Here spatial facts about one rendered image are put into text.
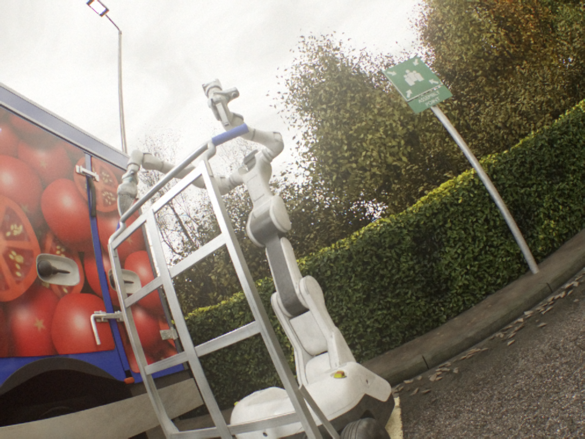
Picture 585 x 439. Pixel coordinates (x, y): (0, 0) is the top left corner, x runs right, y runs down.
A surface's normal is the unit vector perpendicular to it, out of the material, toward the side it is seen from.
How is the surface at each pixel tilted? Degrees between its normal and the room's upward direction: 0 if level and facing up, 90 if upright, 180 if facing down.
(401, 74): 90
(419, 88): 90
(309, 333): 99
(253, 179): 85
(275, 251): 77
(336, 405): 91
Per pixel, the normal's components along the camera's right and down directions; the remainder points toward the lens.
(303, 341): -0.42, 0.01
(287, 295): -0.55, -0.31
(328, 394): -0.09, -0.83
